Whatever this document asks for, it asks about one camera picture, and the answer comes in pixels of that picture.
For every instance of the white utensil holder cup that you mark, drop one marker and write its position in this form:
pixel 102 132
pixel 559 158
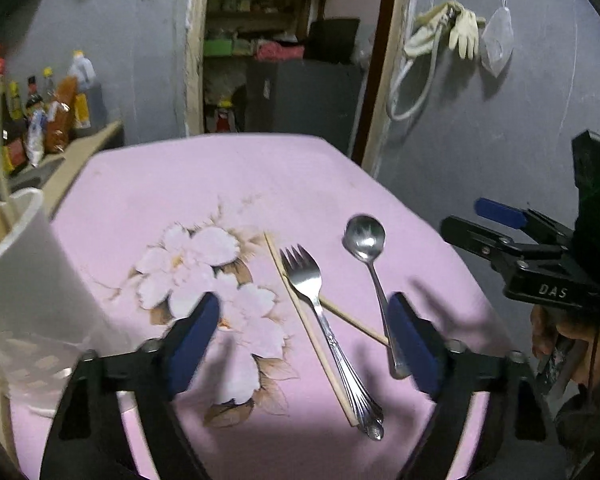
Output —
pixel 48 317

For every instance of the clear plastic bag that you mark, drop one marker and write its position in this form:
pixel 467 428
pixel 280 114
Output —
pixel 497 41

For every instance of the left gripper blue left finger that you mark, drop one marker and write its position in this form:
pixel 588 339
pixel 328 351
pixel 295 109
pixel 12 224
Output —
pixel 186 343

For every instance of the cream rubber gloves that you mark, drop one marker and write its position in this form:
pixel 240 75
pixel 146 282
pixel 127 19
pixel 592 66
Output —
pixel 450 18

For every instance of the silver fork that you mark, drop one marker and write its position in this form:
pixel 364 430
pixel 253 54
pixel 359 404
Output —
pixel 305 277

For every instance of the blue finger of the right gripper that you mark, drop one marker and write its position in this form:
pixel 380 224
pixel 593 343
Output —
pixel 500 213
pixel 493 246

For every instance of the red cloth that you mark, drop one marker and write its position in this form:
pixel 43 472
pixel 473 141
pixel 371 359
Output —
pixel 272 51

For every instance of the dark grey cabinet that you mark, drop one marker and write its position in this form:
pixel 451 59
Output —
pixel 303 97

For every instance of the dark soy sauce bottle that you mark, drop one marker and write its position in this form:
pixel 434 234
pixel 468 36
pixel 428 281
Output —
pixel 13 151

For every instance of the white seasoning packet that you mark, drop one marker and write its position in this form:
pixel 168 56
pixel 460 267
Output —
pixel 35 138

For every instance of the small silver spoon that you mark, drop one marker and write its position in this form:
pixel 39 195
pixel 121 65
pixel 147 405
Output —
pixel 364 238

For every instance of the pink floral tablecloth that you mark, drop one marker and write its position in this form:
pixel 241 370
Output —
pixel 294 239

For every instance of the green box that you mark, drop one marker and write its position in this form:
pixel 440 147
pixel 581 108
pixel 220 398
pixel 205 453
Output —
pixel 218 48

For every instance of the white plastic jug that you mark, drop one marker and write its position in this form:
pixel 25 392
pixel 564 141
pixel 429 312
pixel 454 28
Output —
pixel 82 69

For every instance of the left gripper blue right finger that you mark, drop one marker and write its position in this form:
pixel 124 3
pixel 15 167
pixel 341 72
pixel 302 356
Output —
pixel 420 344

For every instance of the right hand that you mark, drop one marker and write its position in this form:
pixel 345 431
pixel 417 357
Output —
pixel 569 351

